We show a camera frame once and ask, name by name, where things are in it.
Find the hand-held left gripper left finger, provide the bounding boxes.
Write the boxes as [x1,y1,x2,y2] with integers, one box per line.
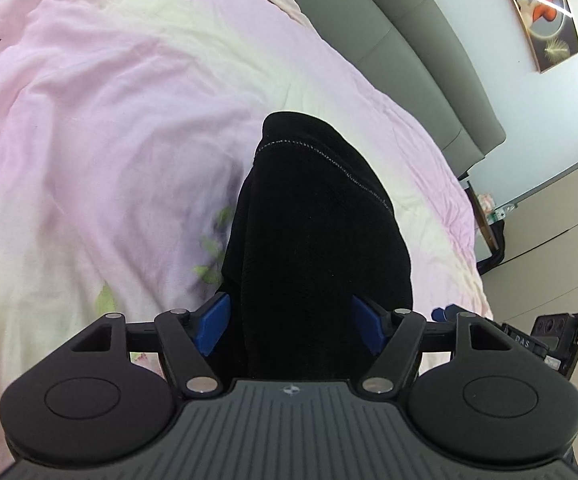
[69,293,231,401]

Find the glass-topped bedside table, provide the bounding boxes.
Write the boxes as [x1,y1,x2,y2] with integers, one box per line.
[464,180,519,276]

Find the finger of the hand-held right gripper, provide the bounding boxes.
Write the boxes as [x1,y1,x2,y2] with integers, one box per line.
[430,304,494,323]

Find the white wardrobe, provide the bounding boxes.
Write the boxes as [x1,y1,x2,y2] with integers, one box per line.
[483,144,578,467]

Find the red figure wall picture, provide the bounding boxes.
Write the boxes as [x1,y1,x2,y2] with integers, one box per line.
[489,0,578,75]

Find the pink and cream blanket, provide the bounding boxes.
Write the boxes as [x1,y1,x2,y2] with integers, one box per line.
[0,0,495,466]

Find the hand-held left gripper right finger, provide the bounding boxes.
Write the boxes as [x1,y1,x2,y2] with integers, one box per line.
[350,295,520,401]

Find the grey padded headboard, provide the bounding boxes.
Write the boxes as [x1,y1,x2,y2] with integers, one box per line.
[264,0,507,177]

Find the black pants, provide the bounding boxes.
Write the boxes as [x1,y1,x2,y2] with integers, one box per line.
[216,110,415,382]

